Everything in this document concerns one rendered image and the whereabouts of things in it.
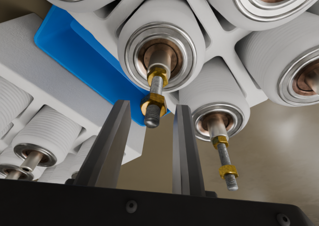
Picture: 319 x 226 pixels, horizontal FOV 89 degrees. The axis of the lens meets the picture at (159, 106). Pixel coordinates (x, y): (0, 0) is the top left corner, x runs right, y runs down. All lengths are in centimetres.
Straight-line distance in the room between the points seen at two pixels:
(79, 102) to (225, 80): 29
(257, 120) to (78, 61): 57
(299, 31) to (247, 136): 52
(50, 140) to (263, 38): 37
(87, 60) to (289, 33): 38
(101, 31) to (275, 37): 22
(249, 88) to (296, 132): 48
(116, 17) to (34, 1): 30
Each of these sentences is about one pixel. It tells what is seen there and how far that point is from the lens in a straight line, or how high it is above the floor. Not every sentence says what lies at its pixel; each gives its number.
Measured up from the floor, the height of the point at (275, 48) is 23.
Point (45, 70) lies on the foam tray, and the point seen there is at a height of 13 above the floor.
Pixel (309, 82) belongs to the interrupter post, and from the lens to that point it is 23.
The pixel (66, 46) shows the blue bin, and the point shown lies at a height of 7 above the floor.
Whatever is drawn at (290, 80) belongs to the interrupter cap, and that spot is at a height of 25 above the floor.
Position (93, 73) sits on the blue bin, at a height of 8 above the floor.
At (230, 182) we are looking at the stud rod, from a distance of 19.
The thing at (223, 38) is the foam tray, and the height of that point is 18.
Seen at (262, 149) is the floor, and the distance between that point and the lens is 79.
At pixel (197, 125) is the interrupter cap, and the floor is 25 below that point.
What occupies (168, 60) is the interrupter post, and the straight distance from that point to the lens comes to 16.
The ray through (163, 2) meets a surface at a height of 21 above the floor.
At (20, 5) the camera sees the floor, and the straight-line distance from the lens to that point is 54.
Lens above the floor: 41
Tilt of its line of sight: 50 degrees down
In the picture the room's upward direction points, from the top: 174 degrees counter-clockwise
